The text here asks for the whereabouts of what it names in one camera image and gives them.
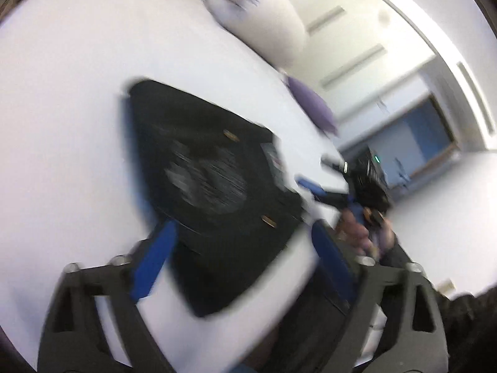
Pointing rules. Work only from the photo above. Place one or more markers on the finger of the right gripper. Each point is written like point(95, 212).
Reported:
point(321, 195)
point(335, 165)

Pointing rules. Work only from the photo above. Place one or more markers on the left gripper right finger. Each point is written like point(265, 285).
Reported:
point(392, 321)

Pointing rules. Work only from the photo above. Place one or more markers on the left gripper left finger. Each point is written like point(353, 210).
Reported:
point(93, 323)

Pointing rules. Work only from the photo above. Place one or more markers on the black pants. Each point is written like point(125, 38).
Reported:
point(221, 179)

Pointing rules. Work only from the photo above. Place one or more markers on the dark sleeve forearm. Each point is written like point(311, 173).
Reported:
point(470, 327)

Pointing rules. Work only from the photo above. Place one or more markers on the person's right hand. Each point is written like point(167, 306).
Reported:
point(358, 236)

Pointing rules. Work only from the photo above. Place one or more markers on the purple cushion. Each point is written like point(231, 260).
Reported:
point(313, 105)

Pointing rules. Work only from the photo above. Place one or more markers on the white pillow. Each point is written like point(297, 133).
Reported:
point(271, 28)

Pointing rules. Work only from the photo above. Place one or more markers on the white bed sheet mattress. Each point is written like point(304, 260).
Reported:
point(71, 185)

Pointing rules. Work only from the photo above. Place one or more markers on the white wardrobe with handles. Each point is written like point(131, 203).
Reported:
point(364, 60)

